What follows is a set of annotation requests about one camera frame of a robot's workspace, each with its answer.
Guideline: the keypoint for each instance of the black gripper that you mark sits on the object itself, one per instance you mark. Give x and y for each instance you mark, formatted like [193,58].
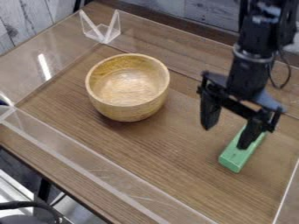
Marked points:
[240,93]

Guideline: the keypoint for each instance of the green rectangular block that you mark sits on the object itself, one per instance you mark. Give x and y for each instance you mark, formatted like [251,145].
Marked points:
[233,158]

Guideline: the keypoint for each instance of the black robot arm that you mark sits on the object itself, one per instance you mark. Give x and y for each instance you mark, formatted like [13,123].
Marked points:
[267,30]

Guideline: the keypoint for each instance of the brown wooden bowl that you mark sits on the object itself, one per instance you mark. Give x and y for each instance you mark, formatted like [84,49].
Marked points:
[127,86]

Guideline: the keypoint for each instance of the black table leg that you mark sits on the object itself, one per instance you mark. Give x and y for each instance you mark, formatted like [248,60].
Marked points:
[41,197]

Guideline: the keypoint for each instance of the clear acrylic tray wall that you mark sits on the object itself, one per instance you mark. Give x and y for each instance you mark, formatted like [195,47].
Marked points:
[143,172]

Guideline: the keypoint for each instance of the clear acrylic corner bracket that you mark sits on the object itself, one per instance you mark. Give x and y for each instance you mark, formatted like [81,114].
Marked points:
[101,33]

